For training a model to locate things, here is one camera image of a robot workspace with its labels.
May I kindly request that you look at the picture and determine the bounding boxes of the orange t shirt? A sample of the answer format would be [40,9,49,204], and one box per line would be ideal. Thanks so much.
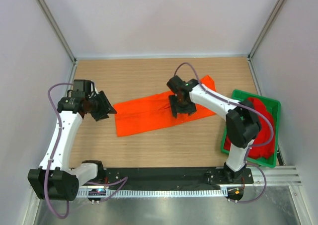
[113,75,217,137]

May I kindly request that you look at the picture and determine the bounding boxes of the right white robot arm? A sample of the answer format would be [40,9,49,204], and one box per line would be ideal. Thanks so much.
[166,75,261,183]

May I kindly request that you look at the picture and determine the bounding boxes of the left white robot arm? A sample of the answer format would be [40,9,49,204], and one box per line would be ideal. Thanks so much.
[27,79,116,201]

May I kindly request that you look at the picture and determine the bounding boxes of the red t shirt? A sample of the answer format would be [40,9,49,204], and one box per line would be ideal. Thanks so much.
[223,97,276,160]

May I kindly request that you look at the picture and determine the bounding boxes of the green plastic bin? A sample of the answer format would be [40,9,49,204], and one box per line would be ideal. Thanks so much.
[221,89,281,168]

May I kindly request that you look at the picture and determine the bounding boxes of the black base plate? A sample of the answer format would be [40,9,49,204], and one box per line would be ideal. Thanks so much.
[77,167,254,189]

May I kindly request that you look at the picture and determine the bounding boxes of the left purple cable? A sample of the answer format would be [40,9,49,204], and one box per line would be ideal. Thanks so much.
[44,82,129,220]

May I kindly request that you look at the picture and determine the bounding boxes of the white slotted cable duct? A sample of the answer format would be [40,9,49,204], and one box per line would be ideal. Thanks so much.
[77,188,228,199]

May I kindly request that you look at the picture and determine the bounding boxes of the left aluminium frame post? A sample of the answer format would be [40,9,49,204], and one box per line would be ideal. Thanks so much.
[36,0,77,64]

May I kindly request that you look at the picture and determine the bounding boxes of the aluminium frame post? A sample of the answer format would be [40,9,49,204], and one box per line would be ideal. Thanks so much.
[36,0,77,64]
[247,0,287,61]

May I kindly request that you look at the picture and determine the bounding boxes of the right aluminium frame post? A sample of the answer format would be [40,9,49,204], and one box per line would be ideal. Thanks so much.
[247,0,287,61]

